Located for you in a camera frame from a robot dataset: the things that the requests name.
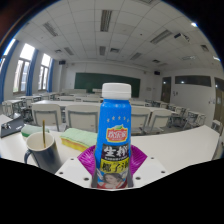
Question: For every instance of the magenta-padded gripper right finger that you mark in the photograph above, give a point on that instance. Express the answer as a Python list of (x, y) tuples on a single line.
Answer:
[(137, 160)]

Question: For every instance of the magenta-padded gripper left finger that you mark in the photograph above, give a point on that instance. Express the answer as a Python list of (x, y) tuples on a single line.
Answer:
[(86, 160)]

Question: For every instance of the blue drink bottle white cap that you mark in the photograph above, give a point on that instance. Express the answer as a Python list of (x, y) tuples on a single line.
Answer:
[(113, 116)]

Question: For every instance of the green and yellow sponge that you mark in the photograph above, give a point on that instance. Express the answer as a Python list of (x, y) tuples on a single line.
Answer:
[(78, 136)]

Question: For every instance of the dark blue mug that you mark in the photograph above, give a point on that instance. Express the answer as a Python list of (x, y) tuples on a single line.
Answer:
[(50, 160)]

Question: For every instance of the group of classroom chairs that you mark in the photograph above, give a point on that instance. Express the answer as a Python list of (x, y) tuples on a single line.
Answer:
[(81, 118)]

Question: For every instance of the gold stirring stick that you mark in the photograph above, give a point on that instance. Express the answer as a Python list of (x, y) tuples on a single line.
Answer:
[(43, 133)]

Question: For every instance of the dark door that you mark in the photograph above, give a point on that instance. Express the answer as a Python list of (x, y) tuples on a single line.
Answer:
[(166, 90)]

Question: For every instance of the green chalkboard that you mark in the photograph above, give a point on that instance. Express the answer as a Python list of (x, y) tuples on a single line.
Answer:
[(90, 82)]

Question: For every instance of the black folder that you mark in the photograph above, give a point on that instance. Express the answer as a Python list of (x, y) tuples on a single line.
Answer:
[(13, 128)]

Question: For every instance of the blue curtain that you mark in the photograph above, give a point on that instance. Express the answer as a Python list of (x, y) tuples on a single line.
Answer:
[(31, 73), (50, 75), (4, 73)]

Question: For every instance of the bright window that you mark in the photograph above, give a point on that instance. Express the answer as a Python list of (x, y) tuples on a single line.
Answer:
[(44, 71), (23, 66)]

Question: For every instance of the group of ceiling lights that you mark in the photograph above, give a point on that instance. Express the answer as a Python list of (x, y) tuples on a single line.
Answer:
[(106, 20)]

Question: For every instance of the dark wide wall window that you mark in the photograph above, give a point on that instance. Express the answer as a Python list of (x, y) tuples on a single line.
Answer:
[(193, 80)]

